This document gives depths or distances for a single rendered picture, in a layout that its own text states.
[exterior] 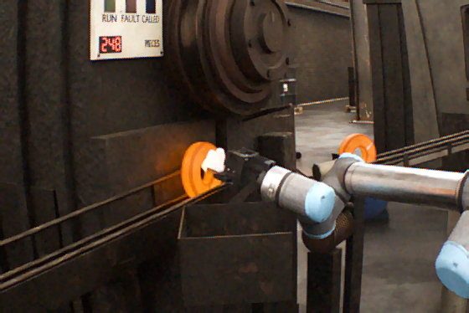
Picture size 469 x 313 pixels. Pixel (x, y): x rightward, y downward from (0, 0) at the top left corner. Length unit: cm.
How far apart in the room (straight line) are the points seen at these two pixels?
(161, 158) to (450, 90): 298
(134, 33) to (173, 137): 30
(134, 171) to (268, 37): 51
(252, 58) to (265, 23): 12
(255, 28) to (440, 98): 281
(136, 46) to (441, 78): 304
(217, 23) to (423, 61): 290
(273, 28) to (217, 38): 19
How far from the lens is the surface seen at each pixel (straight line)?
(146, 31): 153
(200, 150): 153
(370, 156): 204
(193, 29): 149
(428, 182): 126
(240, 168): 146
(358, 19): 1060
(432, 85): 425
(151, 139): 149
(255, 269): 107
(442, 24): 422
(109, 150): 137
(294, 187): 139
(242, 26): 152
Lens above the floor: 101
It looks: 8 degrees down
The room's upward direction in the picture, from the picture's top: 3 degrees counter-clockwise
